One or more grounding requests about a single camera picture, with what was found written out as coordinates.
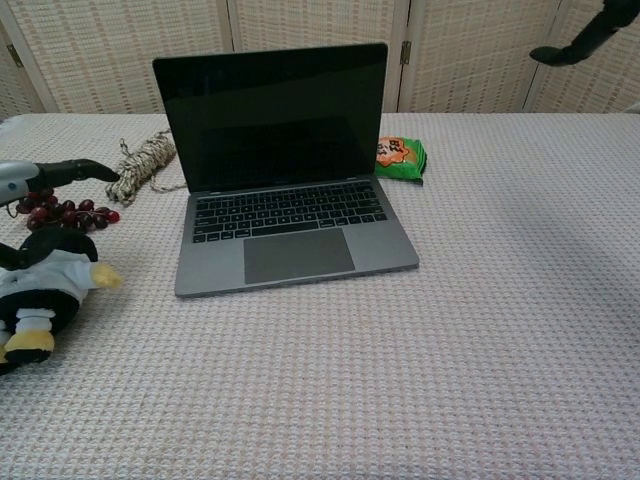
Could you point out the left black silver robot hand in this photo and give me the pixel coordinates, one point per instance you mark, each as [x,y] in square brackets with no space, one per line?
[60,172]

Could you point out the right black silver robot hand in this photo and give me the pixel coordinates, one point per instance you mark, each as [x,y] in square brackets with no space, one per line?
[585,42]

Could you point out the silver laptop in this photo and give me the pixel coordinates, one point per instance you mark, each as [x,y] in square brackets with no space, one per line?
[280,140]

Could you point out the woven folding screen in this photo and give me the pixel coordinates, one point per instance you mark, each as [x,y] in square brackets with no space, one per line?
[475,50]

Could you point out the beige cloth-covered table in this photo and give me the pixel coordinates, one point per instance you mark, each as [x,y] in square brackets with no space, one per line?
[450,300]

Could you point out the red grape bunch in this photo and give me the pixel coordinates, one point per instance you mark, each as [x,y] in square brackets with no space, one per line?
[75,215]

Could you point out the beige twine bundle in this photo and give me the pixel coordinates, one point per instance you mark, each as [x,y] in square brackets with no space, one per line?
[140,167]

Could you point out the black-haired plush doll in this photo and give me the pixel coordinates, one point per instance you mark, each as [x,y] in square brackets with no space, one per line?
[45,295]

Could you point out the green orange snack bag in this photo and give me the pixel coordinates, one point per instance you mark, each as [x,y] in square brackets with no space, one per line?
[400,160]

